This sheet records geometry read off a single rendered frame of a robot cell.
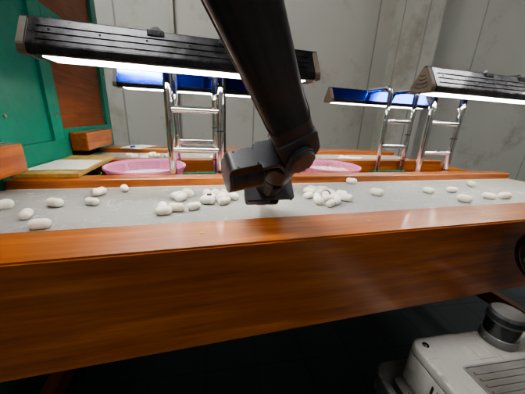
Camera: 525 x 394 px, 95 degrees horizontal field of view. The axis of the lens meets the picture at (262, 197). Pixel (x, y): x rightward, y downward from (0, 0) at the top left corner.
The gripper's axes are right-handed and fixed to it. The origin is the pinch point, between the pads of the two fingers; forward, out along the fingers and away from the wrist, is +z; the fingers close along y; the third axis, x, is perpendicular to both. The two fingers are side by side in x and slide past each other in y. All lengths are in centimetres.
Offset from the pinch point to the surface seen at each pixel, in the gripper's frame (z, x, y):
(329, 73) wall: 109, -173, -117
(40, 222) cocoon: -4.3, 4.2, 40.7
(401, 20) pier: 65, -199, -177
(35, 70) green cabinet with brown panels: 18, -53, 63
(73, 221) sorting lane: -0.8, 3.3, 37.2
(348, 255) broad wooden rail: -14.2, 15.9, -10.9
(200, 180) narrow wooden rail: 16.4, -12.8, 13.4
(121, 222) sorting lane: -2.1, 4.4, 28.6
